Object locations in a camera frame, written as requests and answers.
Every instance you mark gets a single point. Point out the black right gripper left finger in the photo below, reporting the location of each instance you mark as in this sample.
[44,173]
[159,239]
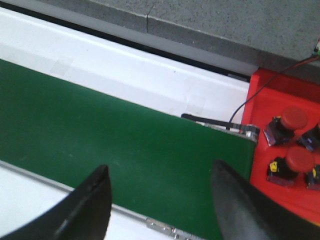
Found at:
[84,214]

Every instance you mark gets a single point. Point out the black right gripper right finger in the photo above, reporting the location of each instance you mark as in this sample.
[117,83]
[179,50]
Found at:
[245,213]

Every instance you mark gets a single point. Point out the red mushroom push button switch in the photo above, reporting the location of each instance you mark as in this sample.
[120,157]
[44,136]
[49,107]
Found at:
[283,171]
[281,129]
[311,139]
[312,178]

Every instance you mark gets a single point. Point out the red plastic bin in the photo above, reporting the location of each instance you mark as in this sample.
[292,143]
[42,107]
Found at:
[283,92]

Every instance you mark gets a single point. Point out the steel conveyor end roller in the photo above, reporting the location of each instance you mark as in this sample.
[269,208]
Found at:
[251,131]

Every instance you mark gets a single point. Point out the green conveyor belt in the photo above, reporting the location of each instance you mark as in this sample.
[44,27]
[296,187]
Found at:
[160,165]

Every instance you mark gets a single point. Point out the grey stone counter slab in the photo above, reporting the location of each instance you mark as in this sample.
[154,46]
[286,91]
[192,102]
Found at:
[270,34]

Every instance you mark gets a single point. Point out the aluminium conveyor side rail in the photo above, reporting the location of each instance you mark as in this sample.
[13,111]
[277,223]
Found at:
[33,207]

